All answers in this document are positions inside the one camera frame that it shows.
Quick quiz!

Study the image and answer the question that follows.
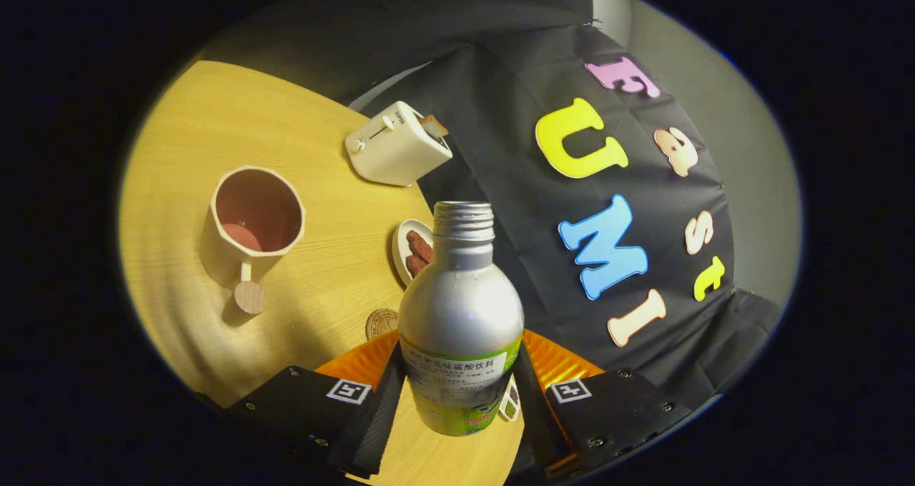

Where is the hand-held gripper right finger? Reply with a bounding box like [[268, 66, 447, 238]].
[[511, 329, 723, 481]]

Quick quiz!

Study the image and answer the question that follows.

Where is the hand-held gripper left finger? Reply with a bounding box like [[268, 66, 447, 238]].
[[197, 329, 408, 481]]

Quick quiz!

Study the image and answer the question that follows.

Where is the round wooden coaster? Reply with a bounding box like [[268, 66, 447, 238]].
[[365, 308, 400, 342]]

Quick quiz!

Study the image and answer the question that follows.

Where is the silver bottle with green label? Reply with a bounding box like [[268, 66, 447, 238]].
[[397, 201, 525, 437]]

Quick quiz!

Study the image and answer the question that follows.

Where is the cream cup with wooden handle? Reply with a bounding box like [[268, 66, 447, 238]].
[[200, 166, 307, 315]]

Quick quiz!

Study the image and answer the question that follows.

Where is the white oval plate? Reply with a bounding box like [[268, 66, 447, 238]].
[[392, 219, 435, 287]]

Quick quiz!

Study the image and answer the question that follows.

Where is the white toaster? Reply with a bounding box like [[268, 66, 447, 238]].
[[345, 101, 453, 187]]

